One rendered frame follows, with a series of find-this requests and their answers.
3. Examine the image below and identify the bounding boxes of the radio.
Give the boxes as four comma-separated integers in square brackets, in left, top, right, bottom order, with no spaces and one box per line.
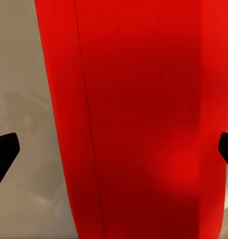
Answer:
[34,0,228,239]

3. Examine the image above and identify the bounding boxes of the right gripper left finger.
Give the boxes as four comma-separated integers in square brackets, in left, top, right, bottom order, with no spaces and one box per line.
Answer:
[0,132,20,182]

